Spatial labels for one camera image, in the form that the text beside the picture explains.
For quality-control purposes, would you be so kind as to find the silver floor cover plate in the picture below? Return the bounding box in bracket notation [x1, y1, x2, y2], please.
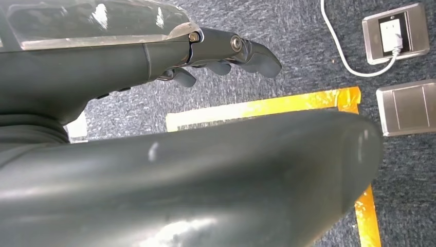
[376, 79, 436, 137]

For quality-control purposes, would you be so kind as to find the white flat object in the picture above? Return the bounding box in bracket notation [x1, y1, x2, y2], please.
[64, 112, 89, 143]

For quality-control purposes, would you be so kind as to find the white power plug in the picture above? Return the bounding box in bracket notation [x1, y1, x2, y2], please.
[379, 18, 404, 54]

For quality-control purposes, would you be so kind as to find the white cable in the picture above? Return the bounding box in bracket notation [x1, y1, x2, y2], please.
[320, 0, 401, 78]

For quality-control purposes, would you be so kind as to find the yellow floor tape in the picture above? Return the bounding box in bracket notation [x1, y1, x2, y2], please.
[166, 86, 383, 247]

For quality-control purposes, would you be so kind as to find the silver floor socket box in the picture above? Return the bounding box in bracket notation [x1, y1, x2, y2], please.
[361, 3, 430, 66]

